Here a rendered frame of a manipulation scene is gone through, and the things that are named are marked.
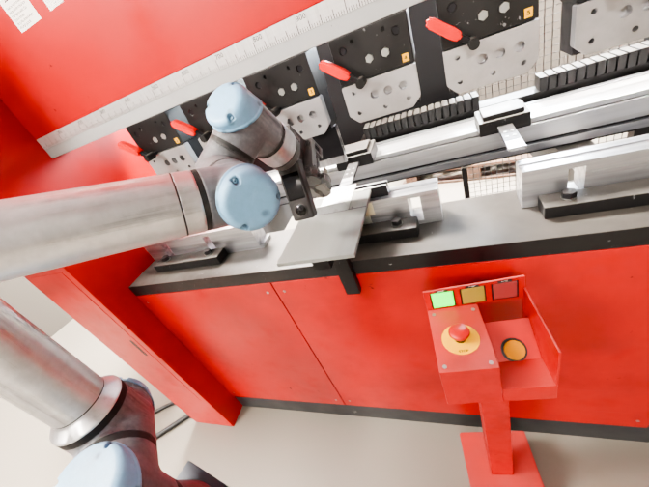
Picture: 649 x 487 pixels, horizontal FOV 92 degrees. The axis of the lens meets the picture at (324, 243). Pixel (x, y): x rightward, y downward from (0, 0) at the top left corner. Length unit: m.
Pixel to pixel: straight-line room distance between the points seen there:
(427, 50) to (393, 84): 0.55
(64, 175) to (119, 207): 0.96
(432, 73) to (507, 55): 0.57
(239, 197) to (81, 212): 0.15
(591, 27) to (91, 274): 1.40
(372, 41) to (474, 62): 0.19
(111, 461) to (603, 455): 1.37
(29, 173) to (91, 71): 0.40
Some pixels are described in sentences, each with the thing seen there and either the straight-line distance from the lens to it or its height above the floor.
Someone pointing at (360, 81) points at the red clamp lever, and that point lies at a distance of 0.68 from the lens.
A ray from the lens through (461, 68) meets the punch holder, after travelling 0.71.
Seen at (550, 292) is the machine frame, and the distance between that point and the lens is 0.89.
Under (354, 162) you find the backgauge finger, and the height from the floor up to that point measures 1.00.
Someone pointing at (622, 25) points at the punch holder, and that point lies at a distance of 0.77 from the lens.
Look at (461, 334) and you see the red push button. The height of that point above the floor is 0.81.
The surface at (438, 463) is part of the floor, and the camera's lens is 1.45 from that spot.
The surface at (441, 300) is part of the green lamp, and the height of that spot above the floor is 0.81.
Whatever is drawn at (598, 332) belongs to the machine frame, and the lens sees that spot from 1.03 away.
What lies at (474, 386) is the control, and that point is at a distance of 0.73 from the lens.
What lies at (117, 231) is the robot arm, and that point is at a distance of 0.38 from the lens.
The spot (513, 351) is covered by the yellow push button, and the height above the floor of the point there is 0.73.
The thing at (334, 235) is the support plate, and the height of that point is 1.00.
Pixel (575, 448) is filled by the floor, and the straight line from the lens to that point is 1.49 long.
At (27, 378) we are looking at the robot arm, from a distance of 0.62.
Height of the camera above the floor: 1.36
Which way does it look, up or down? 32 degrees down
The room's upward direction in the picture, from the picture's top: 24 degrees counter-clockwise
